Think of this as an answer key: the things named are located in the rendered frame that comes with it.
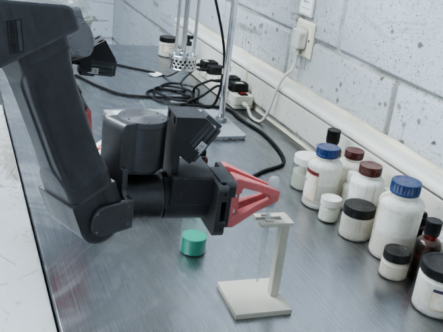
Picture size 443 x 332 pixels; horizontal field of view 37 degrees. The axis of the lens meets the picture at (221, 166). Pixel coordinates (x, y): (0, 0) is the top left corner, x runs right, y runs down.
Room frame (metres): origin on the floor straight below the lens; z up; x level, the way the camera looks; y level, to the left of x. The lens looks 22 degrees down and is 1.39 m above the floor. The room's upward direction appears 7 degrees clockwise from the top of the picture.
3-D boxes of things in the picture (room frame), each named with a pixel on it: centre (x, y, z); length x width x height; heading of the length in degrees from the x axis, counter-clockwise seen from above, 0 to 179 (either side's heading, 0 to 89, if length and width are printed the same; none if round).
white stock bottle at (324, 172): (1.12, -0.19, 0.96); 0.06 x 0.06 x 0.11
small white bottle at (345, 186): (1.11, -0.24, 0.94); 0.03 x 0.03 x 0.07
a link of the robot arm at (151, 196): (0.71, 0.09, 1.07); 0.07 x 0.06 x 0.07; 111
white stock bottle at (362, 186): (1.06, -0.26, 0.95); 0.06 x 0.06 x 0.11
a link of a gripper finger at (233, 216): (0.76, -0.03, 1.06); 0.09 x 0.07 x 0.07; 111
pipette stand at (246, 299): (0.77, -0.07, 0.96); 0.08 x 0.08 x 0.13; 21
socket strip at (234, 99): (1.85, 0.04, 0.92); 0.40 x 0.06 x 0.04; 24
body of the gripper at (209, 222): (0.73, 0.04, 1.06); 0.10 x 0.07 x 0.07; 21
